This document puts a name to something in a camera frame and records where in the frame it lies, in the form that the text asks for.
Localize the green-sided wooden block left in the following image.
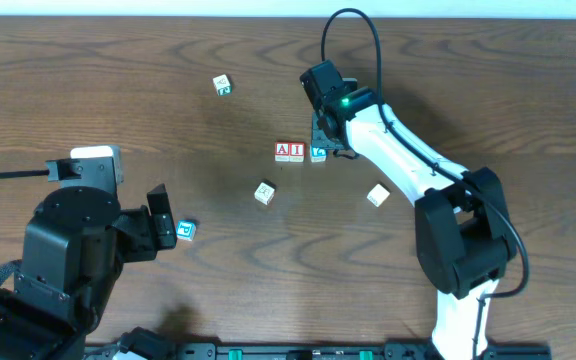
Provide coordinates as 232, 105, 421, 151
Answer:
212, 74, 232, 96

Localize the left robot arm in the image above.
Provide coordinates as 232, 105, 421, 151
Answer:
0, 157, 177, 360

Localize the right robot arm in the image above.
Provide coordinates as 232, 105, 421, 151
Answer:
300, 60, 527, 359

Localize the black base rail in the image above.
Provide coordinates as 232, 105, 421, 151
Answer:
82, 327, 553, 360

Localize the blue picture wooden block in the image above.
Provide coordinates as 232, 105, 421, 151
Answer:
176, 220, 197, 241

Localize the black cable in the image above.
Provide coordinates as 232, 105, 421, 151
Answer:
320, 7, 530, 360
0, 169, 50, 181

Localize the left black cable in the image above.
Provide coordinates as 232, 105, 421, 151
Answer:
0, 169, 50, 181

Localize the red letter A block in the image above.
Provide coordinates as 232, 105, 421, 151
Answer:
274, 142, 290, 162

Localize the plain letter B wooden block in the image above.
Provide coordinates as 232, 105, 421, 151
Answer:
367, 184, 390, 207

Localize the blue number 2 block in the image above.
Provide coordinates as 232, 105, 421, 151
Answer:
310, 146, 327, 163

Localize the red letter I block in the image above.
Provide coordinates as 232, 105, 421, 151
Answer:
289, 142, 305, 163

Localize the right black cable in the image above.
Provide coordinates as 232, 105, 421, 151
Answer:
320, 7, 530, 360

